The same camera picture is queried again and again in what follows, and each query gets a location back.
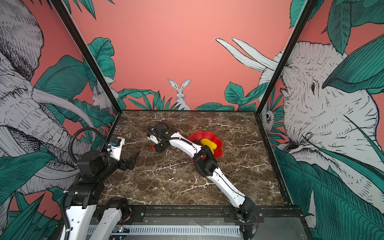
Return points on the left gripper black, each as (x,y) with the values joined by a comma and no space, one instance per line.
(124,166)

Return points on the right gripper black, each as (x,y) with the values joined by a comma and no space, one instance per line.
(158,149)

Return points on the long yellow fake fruit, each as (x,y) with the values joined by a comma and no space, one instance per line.
(209,143)

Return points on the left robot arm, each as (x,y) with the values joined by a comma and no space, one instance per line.
(81,200)

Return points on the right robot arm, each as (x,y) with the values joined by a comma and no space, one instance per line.
(203,148)

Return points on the red flower-shaped fruit bowl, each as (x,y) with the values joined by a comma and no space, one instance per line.
(197,136)

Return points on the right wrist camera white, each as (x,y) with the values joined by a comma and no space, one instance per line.
(152,138)

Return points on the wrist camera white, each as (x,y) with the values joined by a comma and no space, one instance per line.
(152,138)
(115,147)

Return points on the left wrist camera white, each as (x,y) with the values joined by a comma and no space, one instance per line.
(115,147)

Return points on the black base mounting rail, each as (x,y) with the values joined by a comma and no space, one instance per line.
(228,213)

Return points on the left black frame post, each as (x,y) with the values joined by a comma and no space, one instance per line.
(66,18)

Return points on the black frame post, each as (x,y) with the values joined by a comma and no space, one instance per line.
(302,21)
(66,18)

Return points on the white slotted cable duct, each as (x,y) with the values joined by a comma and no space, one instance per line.
(180,230)

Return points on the right black frame post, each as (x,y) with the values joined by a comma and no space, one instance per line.
(302,21)

